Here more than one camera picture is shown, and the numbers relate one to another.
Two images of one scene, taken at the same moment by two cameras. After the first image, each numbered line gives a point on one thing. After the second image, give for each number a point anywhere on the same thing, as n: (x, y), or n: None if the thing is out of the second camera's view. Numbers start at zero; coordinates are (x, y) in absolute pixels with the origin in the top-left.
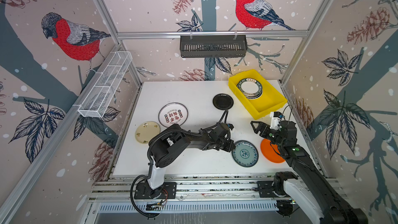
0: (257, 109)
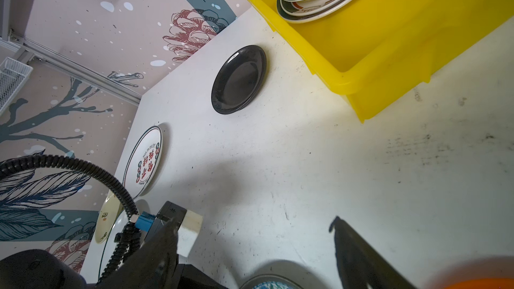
0: (413, 25)
